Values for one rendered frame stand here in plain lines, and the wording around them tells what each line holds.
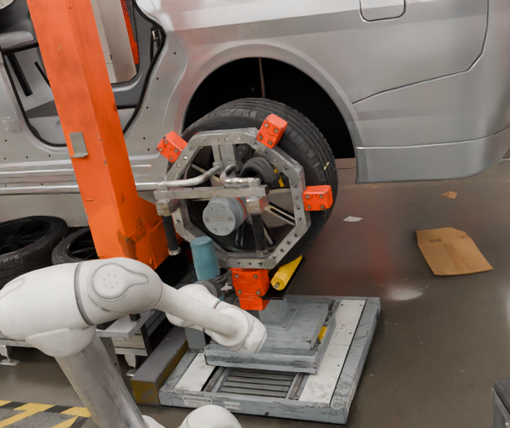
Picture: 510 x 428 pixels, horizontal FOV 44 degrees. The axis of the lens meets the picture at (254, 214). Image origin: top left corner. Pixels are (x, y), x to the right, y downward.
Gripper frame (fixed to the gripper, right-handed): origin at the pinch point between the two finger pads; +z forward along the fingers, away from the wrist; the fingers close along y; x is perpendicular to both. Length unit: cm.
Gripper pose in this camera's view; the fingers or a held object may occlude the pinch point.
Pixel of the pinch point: (226, 278)
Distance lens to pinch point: 214.0
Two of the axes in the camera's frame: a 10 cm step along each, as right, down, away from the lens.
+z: 2.9, -1.3, 9.5
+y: -9.5, 0.5, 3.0
